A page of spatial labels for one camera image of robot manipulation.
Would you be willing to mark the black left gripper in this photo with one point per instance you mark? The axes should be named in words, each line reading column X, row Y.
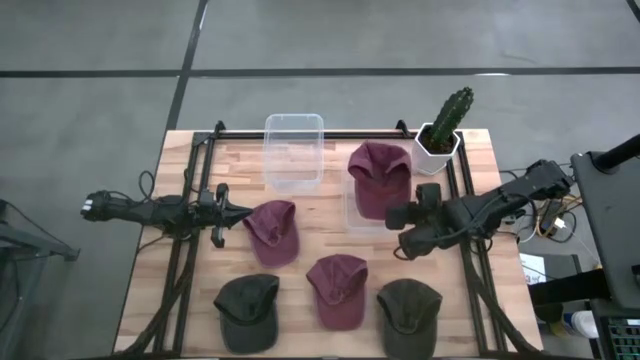
column 221, row 220

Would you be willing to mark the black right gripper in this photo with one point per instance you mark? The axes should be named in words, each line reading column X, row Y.
column 432, row 220

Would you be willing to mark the maroon baseball cap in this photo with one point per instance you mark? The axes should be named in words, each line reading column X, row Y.
column 337, row 295
column 272, row 235
column 380, row 175

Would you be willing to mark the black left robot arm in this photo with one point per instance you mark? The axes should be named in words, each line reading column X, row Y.
column 150, row 212

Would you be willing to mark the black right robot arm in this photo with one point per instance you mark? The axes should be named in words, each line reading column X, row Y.
column 500, row 200

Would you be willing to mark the clear plastic storage bin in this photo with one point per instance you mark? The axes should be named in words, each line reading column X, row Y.
column 292, row 175
column 352, row 220

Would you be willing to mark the white hexagonal plant pot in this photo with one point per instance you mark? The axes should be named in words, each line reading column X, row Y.
column 425, row 157

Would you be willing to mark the dark green baseball cap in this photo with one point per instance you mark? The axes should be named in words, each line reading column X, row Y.
column 247, row 315
column 410, row 320

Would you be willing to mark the green cactus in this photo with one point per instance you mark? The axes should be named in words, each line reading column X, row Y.
column 452, row 115

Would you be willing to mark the white paper sheet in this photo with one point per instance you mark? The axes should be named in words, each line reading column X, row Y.
column 530, row 267

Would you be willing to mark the white plug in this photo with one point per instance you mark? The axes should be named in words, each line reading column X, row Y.
column 559, row 223

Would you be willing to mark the black stand base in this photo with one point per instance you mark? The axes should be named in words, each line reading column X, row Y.
column 565, row 287

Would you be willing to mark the white plastic bottle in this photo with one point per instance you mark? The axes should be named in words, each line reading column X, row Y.
column 582, row 324

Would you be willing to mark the dark grey monitor panel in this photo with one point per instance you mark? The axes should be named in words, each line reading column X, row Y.
column 610, row 225

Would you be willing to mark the grey metal stand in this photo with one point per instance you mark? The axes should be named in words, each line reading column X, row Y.
column 30, row 245

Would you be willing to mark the black monitor pole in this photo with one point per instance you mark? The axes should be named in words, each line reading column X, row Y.
column 620, row 152

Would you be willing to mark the black rack with green lights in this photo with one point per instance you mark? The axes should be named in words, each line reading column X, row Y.
column 625, row 340

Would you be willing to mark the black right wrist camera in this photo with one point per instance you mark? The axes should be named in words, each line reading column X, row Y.
column 428, row 192

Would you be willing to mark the black aluminium table frame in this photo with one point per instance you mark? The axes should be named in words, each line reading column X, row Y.
column 350, row 134

